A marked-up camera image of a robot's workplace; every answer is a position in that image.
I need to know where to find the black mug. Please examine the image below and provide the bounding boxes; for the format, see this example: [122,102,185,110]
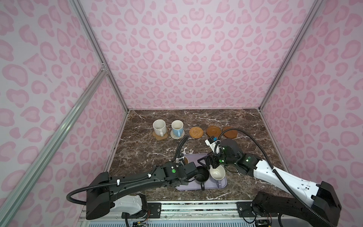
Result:
[195,166,209,191]

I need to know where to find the white multicolour woven coaster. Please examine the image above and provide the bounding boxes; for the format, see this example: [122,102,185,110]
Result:
[170,130,185,140]

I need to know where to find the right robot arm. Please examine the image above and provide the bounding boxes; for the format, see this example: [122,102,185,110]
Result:
[198,137,342,227]

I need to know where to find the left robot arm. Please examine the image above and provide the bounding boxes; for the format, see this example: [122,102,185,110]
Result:
[86,162,199,220]

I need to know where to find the white speckled mug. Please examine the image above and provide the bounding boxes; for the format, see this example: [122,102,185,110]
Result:
[153,119,167,137]

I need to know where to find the light blue mug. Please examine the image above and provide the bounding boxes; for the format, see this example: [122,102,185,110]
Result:
[171,120,184,137]

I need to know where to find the rattan woven round coaster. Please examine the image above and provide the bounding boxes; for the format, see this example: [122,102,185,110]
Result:
[189,127,204,139]

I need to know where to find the aluminium front rail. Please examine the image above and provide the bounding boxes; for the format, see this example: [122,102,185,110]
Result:
[75,200,327,227]

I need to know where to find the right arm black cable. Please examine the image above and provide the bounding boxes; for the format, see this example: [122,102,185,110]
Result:
[216,128,335,227]

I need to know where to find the brown wooden round coaster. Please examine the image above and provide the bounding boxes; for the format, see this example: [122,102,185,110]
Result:
[206,125,222,138]

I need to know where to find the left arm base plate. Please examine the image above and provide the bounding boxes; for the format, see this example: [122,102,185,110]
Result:
[122,202,162,219]

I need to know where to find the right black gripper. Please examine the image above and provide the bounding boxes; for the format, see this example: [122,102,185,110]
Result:
[196,149,236,170]

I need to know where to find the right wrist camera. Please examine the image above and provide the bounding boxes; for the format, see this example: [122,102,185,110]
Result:
[205,136,218,152]

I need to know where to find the aluminium diagonal frame strut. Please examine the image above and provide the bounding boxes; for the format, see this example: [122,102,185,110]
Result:
[1,69,109,227]

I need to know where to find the beige yellow mug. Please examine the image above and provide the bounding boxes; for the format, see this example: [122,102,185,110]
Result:
[183,157,189,165]

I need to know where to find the cork paw-shaped coaster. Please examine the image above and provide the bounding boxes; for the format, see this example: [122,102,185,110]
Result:
[152,131,168,141]

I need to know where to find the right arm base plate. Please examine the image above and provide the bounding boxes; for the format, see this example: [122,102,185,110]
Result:
[236,201,272,227]

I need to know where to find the white lavender mug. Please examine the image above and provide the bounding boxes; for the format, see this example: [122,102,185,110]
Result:
[209,166,226,189]

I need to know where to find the lavender plastic tray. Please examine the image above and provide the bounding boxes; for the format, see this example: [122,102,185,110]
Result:
[176,153,227,191]

